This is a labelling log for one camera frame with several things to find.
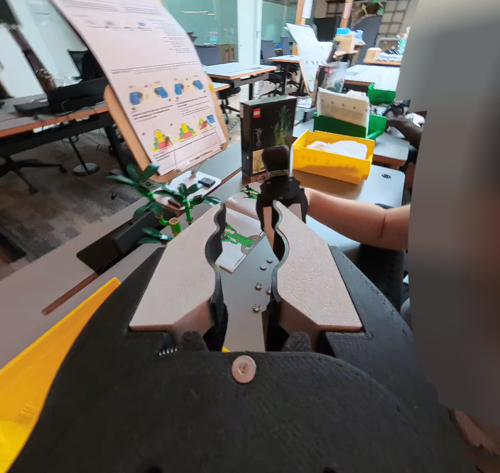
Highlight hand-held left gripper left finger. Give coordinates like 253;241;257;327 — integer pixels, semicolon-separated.
129;203;228;334

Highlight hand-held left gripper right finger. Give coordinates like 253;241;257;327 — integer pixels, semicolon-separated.
260;201;364;334

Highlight person's right forearm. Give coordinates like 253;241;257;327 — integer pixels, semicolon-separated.
304;187;411;251

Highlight black lego set box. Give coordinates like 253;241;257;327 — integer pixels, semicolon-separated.
239;95;297;181

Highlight lego instruction booklet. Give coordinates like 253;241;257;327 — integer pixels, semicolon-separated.
215;186;267;274

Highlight green lego bamboo plant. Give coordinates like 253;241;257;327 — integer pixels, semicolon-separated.
106;163;222;246

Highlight clear plastic lego box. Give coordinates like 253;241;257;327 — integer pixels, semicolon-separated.
318;62;349;92

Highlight yellow bin with bags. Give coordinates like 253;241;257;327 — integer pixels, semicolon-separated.
292;130;376;185

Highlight white plastic bags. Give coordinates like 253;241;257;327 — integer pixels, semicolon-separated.
307;140;368;160

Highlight large green plastic bin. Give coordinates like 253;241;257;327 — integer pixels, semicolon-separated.
312;112;387;140

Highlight person's dark trousers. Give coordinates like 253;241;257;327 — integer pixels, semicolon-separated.
357;243;409;310

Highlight white booklet stack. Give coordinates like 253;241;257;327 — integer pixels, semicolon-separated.
316;88;370;127

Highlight white stand base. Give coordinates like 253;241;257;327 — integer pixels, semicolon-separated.
168;170;222;193

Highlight grey desk with wood edge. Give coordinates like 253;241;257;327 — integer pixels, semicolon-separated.
203;62;278;100

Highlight white printed poster sheet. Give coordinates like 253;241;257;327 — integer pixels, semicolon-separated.
286;23;333;80

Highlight small green plastic bin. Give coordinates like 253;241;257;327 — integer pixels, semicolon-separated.
367;84;397;105

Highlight printed instruction sheet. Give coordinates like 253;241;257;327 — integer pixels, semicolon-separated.
33;0;228;176

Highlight black office chair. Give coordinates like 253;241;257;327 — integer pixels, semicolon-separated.
0;145;68;193

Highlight empty yellow plastic bin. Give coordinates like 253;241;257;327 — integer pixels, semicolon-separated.
0;277;122;473

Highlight black bag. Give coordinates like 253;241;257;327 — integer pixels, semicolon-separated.
46;77;111;113

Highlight wooden edged side desk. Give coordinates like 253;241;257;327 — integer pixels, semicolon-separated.
0;94;115;157

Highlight black desk cable tray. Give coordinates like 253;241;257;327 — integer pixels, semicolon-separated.
76;209;165;274

